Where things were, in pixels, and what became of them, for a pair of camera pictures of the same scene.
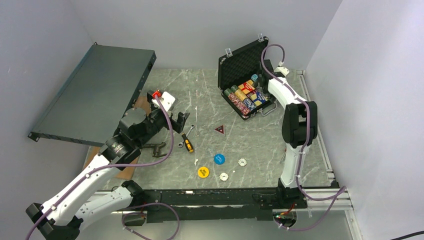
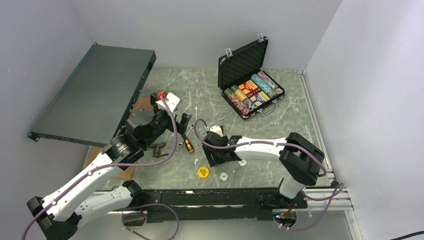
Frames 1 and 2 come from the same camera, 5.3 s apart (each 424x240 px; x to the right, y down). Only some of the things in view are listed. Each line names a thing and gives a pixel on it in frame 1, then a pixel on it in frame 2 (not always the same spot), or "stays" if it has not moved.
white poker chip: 242,162 stays
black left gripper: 178,125 stays
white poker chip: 223,176 stays
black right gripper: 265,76 to 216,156
